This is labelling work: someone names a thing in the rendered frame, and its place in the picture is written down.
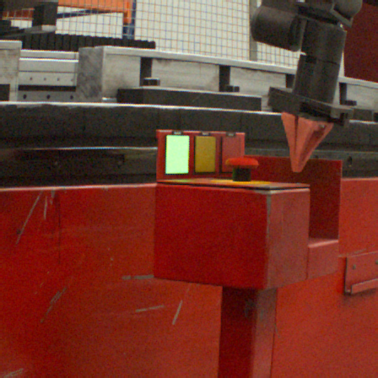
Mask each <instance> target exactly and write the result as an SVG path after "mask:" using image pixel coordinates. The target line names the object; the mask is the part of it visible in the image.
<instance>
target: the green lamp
mask: <svg viewBox="0 0 378 378"><path fill-rule="evenodd" d="M188 139H189V137H188V136H168V137H167V169H166V173H167V174H172V173H187V172H188Z"/></svg>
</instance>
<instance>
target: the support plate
mask: <svg viewBox="0 0 378 378"><path fill-rule="evenodd" d="M0 2H4V8H3V12H4V13H5V12H7V11H14V10H17V9H22V8H28V7H36V6H40V5H43V4H51V3H57V2H58V0H0Z"/></svg>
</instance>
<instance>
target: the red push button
mask: <svg viewBox="0 0 378 378"><path fill-rule="evenodd" d="M258 165H259V164H258V161H256V160H255V159H248V158H233V157H230V158H229V159H228V160H226V166H227V167H228V168H233V181H235V182H251V169H256V168H257V167H258Z"/></svg>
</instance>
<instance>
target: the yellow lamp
mask: <svg viewBox="0 0 378 378"><path fill-rule="evenodd" d="M214 155H215V137H196V147H195V173H203V172H215V164H214Z"/></svg>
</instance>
